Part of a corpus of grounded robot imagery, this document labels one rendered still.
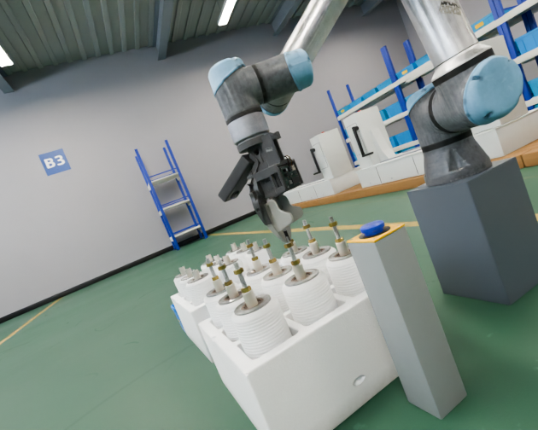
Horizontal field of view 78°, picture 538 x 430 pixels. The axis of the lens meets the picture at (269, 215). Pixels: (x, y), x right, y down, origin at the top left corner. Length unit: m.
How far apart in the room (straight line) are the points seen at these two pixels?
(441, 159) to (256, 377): 0.64
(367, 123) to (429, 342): 3.02
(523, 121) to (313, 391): 2.43
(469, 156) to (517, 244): 0.23
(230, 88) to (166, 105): 6.83
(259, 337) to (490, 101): 0.62
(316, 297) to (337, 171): 3.45
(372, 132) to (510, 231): 2.66
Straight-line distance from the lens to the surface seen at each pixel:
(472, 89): 0.77
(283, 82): 0.68
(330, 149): 4.08
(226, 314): 0.75
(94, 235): 7.01
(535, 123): 2.92
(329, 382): 0.69
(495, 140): 2.59
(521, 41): 5.46
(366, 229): 0.57
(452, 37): 0.81
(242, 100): 0.65
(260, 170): 0.66
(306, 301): 0.67
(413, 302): 0.60
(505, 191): 0.95
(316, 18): 0.88
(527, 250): 1.00
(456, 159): 0.91
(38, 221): 7.17
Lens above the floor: 0.45
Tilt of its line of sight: 4 degrees down
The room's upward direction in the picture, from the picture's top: 22 degrees counter-clockwise
